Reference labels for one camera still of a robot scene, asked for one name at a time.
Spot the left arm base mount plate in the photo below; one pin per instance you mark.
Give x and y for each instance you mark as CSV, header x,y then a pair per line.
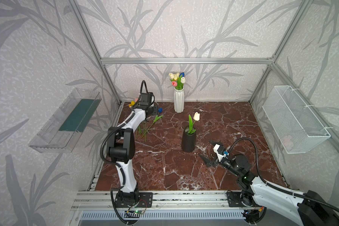
x,y
141,199

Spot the aluminium frame front rail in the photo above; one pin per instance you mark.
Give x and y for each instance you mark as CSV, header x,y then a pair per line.
x,y
164,200

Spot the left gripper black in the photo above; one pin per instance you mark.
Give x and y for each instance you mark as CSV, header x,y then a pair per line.
x,y
154,108

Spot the white tulip flower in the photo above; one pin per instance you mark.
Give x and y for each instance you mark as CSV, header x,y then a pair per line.
x,y
183,80

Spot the white wire mesh basket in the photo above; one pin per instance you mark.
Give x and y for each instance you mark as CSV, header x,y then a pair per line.
x,y
295,124

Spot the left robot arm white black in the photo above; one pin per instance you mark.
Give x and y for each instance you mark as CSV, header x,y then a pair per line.
x,y
118,147

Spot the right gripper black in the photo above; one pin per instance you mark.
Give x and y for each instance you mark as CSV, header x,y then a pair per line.
x,y
217,161

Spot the pink tulip flower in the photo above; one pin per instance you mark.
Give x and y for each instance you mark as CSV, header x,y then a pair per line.
x,y
175,84

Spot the bundle of tulips with band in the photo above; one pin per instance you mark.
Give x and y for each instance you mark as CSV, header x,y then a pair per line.
x,y
132,104

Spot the clear plastic wall tray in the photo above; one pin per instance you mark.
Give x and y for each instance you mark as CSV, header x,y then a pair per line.
x,y
63,130

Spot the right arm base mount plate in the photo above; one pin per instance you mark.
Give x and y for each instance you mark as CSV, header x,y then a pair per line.
x,y
240,199

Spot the cream tulip flower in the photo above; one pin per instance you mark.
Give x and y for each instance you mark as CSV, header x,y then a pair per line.
x,y
192,120

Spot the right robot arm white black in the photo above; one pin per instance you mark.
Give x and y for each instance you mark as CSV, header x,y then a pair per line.
x,y
305,209

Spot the white ribbed ceramic vase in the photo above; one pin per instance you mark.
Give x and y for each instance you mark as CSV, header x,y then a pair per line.
x,y
179,98

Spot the black cylindrical vase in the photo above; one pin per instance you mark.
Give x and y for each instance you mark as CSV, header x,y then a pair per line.
x,y
188,141

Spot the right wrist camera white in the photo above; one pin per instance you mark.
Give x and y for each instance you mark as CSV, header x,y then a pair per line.
x,y
221,152

